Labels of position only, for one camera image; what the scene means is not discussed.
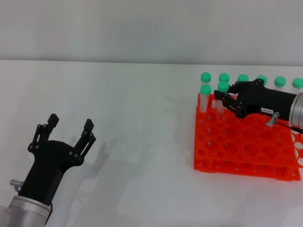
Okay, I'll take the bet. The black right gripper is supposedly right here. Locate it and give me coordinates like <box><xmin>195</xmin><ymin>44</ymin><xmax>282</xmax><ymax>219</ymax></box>
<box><xmin>214</xmin><ymin>79</ymin><xmax>298</xmax><ymax>119</ymax></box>

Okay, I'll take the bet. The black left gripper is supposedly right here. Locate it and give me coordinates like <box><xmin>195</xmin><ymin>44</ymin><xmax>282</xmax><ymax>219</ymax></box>
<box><xmin>18</xmin><ymin>113</ymin><xmax>97</xmax><ymax>206</ymax></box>

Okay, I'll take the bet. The orange test tube rack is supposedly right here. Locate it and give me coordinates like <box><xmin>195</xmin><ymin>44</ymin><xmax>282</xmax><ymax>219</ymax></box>
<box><xmin>193</xmin><ymin>92</ymin><xmax>303</xmax><ymax>182</ymax></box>

